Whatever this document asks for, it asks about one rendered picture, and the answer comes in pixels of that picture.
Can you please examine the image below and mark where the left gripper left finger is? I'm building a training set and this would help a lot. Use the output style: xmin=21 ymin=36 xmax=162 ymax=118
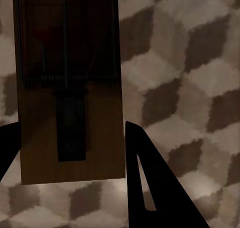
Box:
xmin=0 ymin=121 xmax=22 ymax=181

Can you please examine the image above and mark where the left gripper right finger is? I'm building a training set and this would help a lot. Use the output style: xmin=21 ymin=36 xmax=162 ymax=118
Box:
xmin=125 ymin=121 xmax=210 ymax=228

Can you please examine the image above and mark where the mousetrap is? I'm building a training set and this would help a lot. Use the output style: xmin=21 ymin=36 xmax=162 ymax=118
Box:
xmin=12 ymin=0 xmax=126 ymax=185

